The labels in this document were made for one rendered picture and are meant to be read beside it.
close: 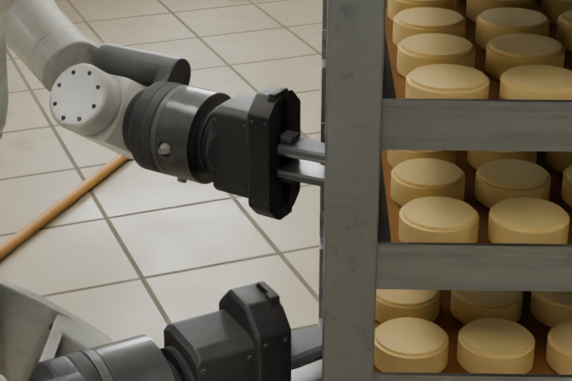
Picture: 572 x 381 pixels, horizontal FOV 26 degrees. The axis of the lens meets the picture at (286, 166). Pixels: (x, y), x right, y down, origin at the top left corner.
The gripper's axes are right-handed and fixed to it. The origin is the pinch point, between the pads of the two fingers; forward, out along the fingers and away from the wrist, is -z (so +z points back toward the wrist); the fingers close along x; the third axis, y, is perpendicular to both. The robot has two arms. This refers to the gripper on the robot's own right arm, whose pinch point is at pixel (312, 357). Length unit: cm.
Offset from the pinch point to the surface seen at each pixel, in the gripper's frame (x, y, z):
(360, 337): 6.4, -8.2, 1.6
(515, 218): 10.4, -6.4, -10.7
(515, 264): 9.7, -10.2, -7.8
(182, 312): -78, 132, -47
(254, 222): -78, 161, -78
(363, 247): 12.2, -8.3, 1.6
